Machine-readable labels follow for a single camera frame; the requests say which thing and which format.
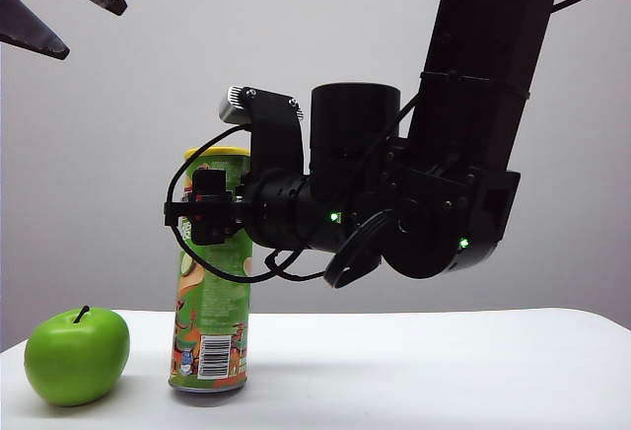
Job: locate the green apple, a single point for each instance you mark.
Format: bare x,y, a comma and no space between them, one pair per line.
74,356

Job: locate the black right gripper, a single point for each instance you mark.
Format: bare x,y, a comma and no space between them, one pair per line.
281,208

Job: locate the green chips can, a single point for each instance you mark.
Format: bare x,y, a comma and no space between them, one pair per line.
212,302

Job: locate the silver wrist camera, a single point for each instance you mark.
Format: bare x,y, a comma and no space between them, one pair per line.
231,104

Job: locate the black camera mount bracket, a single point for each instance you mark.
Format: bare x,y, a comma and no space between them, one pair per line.
276,134

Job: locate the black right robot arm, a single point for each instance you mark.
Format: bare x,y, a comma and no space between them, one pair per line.
473,119

